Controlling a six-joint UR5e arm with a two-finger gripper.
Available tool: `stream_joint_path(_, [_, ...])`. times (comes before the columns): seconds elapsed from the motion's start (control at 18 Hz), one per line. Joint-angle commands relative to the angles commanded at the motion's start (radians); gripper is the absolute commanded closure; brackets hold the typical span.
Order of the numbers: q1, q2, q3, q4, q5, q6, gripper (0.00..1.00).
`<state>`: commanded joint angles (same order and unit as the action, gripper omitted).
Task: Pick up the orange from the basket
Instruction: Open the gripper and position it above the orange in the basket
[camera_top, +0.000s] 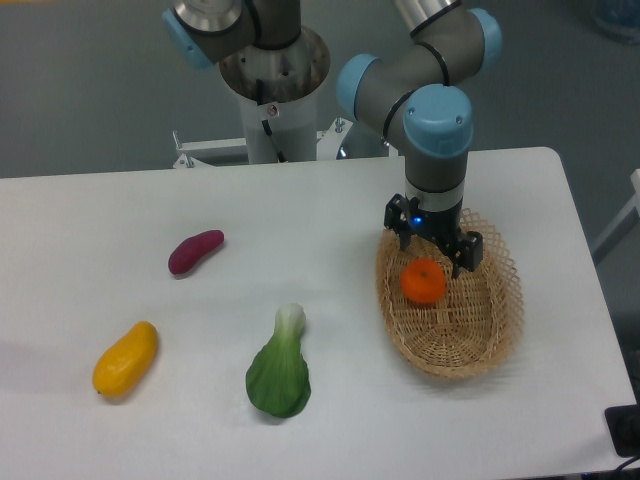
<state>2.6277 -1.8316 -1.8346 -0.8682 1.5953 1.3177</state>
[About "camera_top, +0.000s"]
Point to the blue object top right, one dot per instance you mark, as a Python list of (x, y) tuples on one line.
[(617, 19)]

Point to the purple sweet potato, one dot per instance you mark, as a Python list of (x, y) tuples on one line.
[(192, 250)]

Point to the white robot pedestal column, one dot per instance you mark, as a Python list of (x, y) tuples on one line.
[(280, 132)]

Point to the green bok choy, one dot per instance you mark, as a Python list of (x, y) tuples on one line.
[(277, 381)]

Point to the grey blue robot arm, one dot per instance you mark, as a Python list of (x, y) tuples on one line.
[(275, 66)]

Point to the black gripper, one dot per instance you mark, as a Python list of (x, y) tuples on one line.
[(406, 219)]

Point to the white frame at right edge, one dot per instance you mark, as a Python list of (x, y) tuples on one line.
[(620, 225)]

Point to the yellow mango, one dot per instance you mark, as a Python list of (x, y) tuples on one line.
[(123, 365)]

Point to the black device at table edge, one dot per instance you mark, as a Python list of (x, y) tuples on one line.
[(623, 426)]

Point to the woven wicker basket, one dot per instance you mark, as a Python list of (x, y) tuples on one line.
[(478, 323)]

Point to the orange fruit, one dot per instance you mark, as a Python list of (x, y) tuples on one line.
[(423, 281)]

